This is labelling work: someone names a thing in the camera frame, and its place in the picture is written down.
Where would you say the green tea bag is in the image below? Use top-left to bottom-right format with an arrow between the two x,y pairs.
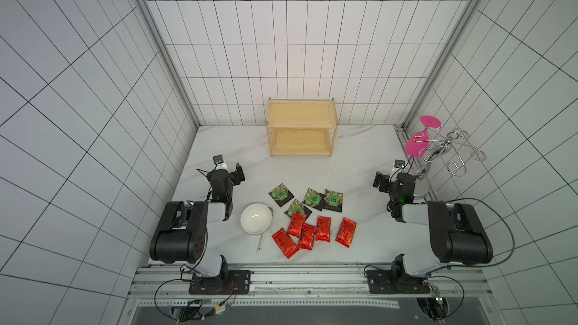
269,184 -> 294,207
303,188 -> 325,211
324,190 -> 343,213
284,200 -> 312,218

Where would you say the wooden two-tier shelf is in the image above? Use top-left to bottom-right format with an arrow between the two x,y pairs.
266,99 -> 339,156

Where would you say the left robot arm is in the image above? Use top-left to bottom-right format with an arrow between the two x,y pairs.
149,155 -> 245,294

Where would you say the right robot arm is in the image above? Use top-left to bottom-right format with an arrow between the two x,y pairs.
368,172 -> 493,293

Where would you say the red tea bag rightmost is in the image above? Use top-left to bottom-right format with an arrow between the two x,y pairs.
336,218 -> 357,248

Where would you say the red tea bag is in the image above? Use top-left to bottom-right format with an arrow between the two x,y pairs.
336,218 -> 357,248
315,216 -> 331,242
272,228 -> 299,259
297,224 -> 317,251
287,212 -> 307,239

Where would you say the red tea bag centre right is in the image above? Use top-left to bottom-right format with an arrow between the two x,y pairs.
315,216 -> 331,242

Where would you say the red tea bag upper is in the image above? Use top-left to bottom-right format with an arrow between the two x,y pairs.
287,212 -> 307,239

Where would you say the red tea bag leftmost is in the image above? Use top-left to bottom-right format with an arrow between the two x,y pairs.
272,228 -> 299,259

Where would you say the red tea bag middle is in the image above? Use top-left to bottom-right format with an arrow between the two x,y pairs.
297,224 -> 317,251

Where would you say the chrome cup rack stand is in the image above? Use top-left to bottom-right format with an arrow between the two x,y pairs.
401,128 -> 488,199

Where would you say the pink plastic wine glass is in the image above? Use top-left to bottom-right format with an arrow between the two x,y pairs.
404,115 -> 442,159

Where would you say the white bowl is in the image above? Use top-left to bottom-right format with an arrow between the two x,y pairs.
240,203 -> 273,235

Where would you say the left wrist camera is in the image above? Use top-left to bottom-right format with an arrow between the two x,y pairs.
212,154 -> 229,172

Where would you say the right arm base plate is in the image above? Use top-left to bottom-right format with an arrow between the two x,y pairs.
364,268 -> 430,295

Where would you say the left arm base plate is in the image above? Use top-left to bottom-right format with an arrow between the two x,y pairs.
188,270 -> 252,295

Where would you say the aluminium rail frame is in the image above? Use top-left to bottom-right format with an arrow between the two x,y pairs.
120,263 -> 504,324

